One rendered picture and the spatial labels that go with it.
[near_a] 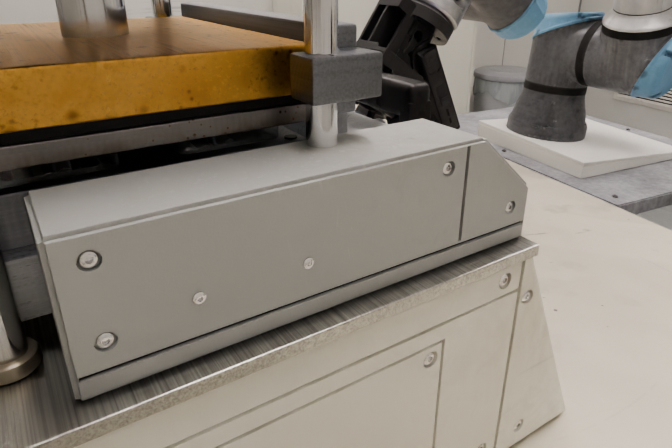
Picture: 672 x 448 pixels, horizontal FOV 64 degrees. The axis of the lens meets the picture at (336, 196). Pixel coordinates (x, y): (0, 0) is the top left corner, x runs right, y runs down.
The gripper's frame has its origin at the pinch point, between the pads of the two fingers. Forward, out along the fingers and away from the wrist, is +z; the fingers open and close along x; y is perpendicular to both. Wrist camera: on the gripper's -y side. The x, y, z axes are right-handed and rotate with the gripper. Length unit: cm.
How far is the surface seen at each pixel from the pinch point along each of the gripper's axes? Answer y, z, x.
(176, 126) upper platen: 29.7, 1.1, 22.3
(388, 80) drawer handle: 15.7, -7.9, 16.8
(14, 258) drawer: 33.4, 8.9, 22.9
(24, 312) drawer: 32.1, 11.1, 23.1
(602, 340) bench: -16.2, 1.5, 25.1
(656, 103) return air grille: -282, -130, -116
